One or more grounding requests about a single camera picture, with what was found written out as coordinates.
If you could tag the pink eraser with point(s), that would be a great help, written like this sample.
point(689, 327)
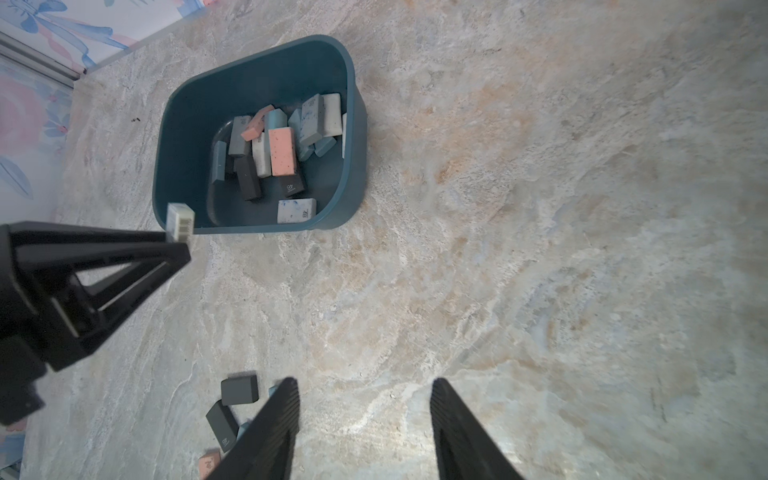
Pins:
point(282, 151)
point(208, 463)
point(256, 125)

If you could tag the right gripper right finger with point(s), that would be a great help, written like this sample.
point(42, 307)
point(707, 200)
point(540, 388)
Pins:
point(464, 450)

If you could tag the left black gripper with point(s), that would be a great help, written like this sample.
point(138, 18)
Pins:
point(65, 290)

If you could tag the black eraser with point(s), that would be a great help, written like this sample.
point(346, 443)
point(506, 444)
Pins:
point(223, 425)
point(292, 185)
point(248, 179)
point(240, 390)

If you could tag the white printed eraser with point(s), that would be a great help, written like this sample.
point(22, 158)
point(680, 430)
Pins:
point(179, 222)

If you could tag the grey eraser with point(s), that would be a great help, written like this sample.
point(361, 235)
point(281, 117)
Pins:
point(238, 146)
point(311, 121)

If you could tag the blue white eraser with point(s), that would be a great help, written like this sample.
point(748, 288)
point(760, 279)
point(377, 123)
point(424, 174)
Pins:
point(293, 211)

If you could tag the white eraser bottom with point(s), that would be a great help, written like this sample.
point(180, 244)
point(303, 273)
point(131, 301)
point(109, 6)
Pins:
point(332, 121)

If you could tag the teal plastic storage box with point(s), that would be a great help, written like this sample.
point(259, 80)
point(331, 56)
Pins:
point(200, 113)

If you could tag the pink eraser bottom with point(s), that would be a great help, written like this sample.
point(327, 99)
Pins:
point(208, 463)

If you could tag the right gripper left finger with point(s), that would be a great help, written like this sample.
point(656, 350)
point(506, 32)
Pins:
point(266, 449)

